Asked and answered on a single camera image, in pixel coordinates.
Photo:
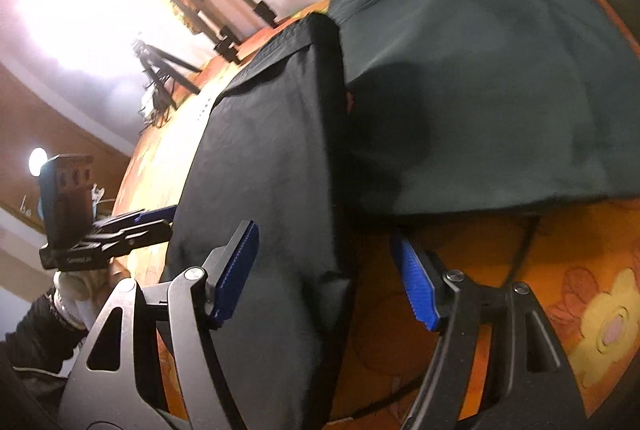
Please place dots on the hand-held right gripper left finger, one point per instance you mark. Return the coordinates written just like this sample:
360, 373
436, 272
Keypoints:
234, 272

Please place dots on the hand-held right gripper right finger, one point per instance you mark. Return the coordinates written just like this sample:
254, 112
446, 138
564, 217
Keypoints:
417, 285

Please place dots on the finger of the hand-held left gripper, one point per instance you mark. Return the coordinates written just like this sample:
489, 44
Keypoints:
145, 216
140, 237

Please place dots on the black pants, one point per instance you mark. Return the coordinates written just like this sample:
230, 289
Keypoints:
270, 150

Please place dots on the person's left forearm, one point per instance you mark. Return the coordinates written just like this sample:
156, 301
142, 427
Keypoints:
35, 330

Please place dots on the person's left hand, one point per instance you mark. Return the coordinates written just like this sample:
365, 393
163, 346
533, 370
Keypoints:
82, 295

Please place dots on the round lamp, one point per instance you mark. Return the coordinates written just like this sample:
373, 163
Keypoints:
37, 159

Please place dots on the small black tripod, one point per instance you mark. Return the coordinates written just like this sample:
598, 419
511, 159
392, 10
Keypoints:
162, 70

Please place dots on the orange floral tablecloth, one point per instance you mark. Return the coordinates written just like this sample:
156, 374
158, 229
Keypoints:
575, 260

